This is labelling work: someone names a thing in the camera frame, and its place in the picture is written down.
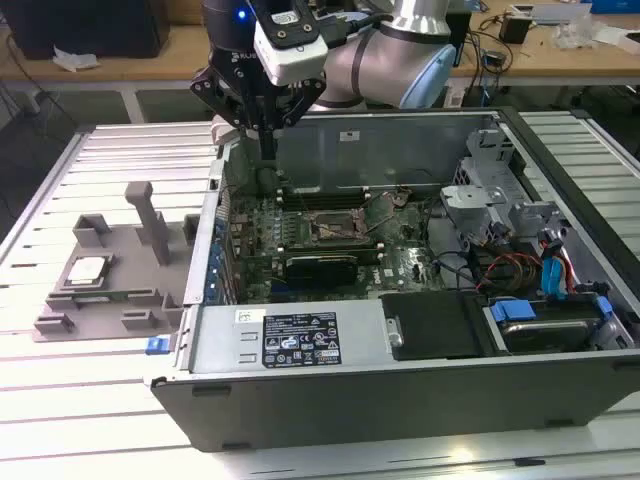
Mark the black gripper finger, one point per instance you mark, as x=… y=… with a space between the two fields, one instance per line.
x=307 y=100
x=212 y=92

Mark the silver CPU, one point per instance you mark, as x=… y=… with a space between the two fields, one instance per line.
x=87 y=272

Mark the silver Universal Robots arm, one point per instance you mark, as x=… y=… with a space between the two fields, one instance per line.
x=380 y=55

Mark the CPU socket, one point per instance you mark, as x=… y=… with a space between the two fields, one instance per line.
x=327 y=222

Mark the wooden desk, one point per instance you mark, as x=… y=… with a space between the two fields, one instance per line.
x=150 y=65
x=550 y=65

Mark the white crumpled paper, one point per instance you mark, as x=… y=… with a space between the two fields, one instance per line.
x=75 y=59

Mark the black computer tower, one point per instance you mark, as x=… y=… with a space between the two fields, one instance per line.
x=75 y=25

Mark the green motherboard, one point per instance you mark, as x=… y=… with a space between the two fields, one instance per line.
x=395 y=235

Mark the blue card retainer strip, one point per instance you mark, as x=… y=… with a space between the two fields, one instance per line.
x=214 y=265

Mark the black graphics card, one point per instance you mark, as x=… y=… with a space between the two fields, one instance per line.
x=320 y=272

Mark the small black device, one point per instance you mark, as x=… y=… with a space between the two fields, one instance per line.
x=496 y=59

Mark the grey plastic parts rack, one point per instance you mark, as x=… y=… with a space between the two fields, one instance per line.
x=130 y=270

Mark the grey metal drive cage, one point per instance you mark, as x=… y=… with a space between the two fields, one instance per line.
x=480 y=195

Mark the small black cube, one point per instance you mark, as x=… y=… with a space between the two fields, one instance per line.
x=515 y=29

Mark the green RAM stick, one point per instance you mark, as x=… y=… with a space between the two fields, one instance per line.
x=117 y=296

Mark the silver bay latch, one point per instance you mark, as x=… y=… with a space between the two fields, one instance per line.
x=395 y=331

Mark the silver power supply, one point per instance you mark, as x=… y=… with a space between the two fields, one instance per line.
x=225 y=340

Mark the black drive bay cover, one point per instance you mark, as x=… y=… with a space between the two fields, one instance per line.
x=430 y=325

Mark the blue case latch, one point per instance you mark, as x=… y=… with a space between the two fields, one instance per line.
x=156 y=346

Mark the clear plastic bag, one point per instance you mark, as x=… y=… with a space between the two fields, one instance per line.
x=575 y=35

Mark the blue disk carrier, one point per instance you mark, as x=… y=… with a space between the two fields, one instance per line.
x=512 y=312

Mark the black open PC case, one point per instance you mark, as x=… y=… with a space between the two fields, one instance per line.
x=350 y=410

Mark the white paper box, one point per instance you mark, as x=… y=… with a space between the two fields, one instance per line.
x=617 y=37

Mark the blue box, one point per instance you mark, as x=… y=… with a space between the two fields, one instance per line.
x=615 y=6

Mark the hard disk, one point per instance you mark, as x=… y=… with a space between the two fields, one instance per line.
x=545 y=336

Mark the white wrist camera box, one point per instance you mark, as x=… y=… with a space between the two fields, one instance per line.
x=295 y=55

